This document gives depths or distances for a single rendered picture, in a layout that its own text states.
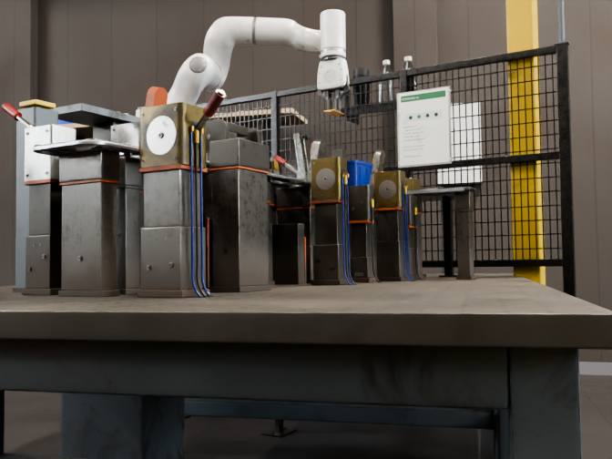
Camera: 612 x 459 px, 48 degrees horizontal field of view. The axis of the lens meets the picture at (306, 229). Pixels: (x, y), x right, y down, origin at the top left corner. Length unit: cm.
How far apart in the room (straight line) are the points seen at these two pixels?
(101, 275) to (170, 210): 19
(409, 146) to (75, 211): 170
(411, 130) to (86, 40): 374
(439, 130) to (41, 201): 170
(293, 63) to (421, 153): 261
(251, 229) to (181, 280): 29
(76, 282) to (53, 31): 493
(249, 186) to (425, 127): 143
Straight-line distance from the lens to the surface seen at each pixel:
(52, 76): 614
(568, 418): 89
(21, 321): 103
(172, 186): 129
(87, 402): 234
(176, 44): 565
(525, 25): 283
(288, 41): 236
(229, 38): 238
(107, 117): 188
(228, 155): 149
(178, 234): 127
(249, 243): 149
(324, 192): 185
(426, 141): 280
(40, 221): 156
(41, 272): 155
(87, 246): 140
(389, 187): 215
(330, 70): 231
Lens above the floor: 76
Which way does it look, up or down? 3 degrees up
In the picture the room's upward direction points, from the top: 1 degrees counter-clockwise
